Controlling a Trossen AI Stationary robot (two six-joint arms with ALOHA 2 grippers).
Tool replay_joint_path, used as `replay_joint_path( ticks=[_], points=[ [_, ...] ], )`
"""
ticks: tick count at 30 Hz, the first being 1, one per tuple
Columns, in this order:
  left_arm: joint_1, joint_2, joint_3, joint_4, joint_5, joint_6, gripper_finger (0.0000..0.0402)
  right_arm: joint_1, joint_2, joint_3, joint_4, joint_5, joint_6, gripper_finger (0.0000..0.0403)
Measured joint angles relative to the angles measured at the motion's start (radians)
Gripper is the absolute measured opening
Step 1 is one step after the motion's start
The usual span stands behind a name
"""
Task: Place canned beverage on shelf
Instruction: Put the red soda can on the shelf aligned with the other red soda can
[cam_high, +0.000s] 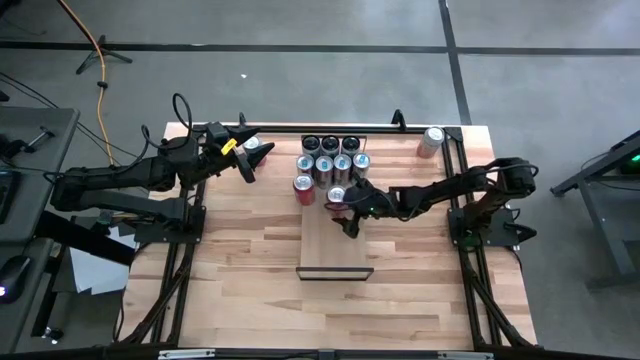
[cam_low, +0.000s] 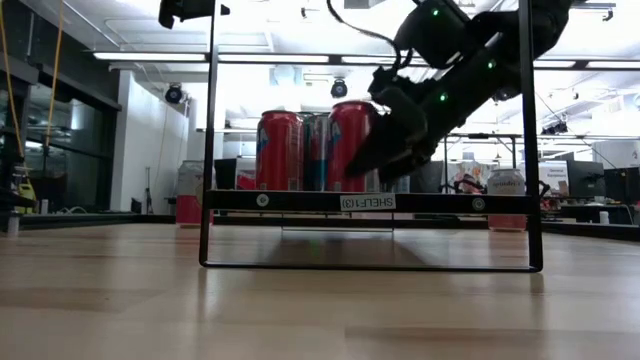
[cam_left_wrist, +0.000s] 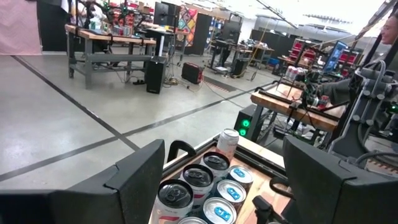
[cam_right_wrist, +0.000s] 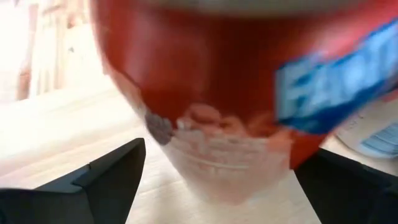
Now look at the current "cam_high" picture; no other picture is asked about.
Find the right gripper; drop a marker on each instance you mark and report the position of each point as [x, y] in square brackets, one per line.
[375, 202]

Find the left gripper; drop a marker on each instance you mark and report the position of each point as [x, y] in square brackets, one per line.
[217, 152]

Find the red Fanta can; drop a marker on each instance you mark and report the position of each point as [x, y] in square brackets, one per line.
[336, 195]
[304, 190]

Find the silver and blue tall can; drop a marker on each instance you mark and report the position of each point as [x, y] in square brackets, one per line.
[361, 164]
[305, 165]
[342, 167]
[324, 170]

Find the white palm-print tall can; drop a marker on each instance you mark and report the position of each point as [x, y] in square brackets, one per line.
[330, 145]
[350, 145]
[311, 145]

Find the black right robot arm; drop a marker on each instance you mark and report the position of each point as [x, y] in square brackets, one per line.
[435, 192]

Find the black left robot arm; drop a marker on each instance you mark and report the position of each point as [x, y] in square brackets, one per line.
[115, 175]

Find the yellow tag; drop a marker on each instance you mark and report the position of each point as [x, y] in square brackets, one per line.
[229, 146]

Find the black tripod stand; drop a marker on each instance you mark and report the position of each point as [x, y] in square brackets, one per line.
[102, 49]

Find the black metal beam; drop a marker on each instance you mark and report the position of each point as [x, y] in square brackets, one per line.
[85, 240]

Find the white paper sheets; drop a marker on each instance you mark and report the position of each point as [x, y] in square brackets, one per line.
[95, 272]

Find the grey desk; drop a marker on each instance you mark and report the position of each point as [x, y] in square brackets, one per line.
[30, 320]
[50, 165]

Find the black clamp tool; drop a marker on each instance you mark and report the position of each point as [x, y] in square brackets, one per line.
[37, 137]

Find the black keyboard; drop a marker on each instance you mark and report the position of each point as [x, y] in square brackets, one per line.
[7, 195]

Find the grey metal cart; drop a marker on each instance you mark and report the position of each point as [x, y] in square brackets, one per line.
[615, 220]

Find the black computer mouse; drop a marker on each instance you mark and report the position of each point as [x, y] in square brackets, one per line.
[14, 275]

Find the black caster wheel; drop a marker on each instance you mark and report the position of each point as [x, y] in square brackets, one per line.
[52, 333]

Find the black post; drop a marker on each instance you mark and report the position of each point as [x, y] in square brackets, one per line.
[242, 119]
[398, 119]

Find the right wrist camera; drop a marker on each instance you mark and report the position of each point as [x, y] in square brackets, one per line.
[351, 228]

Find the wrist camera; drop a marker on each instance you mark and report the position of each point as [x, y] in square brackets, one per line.
[245, 170]
[351, 228]

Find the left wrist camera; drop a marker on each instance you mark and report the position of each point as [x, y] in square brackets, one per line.
[245, 170]

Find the wooden shelf black metal frame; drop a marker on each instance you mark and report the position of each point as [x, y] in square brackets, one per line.
[332, 250]

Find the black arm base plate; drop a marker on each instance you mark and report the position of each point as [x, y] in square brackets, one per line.
[150, 235]
[502, 239]

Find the black aluminium rig frame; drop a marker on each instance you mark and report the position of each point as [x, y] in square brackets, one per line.
[280, 355]

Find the silver metal bracket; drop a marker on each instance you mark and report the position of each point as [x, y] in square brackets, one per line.
[465, 355]
[186, 354]

